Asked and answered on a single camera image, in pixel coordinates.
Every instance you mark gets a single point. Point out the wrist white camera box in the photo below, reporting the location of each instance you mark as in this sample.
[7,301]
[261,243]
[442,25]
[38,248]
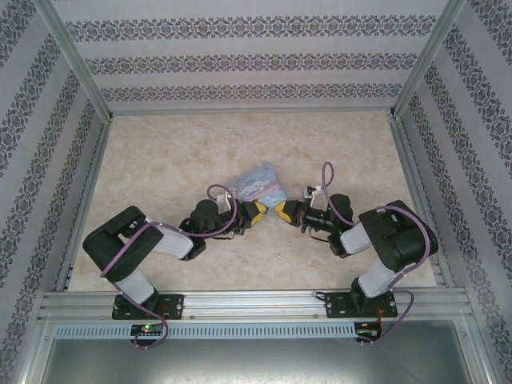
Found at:
[314,193]
[226,200]

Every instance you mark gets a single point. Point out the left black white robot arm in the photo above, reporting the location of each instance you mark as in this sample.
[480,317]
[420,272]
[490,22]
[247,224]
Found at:
[116,248]

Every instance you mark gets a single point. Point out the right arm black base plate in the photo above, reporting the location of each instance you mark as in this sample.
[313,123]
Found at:
[338,306]

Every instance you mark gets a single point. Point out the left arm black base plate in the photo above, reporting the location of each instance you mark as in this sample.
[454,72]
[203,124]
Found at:
[172,306]

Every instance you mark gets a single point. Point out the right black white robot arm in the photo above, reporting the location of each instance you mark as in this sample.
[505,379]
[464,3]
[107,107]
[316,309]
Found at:
[400,240]

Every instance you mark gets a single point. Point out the blue cartoon tin box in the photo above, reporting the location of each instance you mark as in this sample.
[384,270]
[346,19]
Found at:
[256,184]

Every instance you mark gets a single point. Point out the aluminium frame post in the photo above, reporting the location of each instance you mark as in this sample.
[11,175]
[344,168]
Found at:
[72,60]
[430,60]

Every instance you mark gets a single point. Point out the long aluminium mounting rail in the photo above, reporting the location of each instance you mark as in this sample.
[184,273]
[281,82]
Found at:
[256,306]

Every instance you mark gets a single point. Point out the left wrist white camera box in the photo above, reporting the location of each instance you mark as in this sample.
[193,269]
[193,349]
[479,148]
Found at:
[226,200]

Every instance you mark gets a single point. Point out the grey metal shelf panel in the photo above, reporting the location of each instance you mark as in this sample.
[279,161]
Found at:
[256,362]

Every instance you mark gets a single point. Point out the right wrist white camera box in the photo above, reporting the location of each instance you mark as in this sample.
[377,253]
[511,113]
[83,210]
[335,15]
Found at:
[314,193]

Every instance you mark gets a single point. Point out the aluminium table side rail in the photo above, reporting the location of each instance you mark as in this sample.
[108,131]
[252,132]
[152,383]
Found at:
[412,172]
[86,180]

